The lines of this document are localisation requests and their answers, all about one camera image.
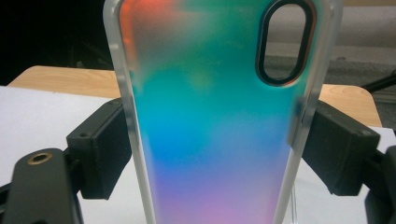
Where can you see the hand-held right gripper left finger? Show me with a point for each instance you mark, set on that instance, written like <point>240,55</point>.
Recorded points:
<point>99,149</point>

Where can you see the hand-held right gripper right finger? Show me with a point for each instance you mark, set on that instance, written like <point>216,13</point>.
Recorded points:
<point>339,152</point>

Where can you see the iridescent phone case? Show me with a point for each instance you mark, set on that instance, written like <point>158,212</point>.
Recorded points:
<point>211,124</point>

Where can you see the black metal stand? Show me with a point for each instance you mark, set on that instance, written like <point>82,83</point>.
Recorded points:
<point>381,82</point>

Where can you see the dark curtain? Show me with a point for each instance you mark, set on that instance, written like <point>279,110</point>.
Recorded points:
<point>46,31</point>

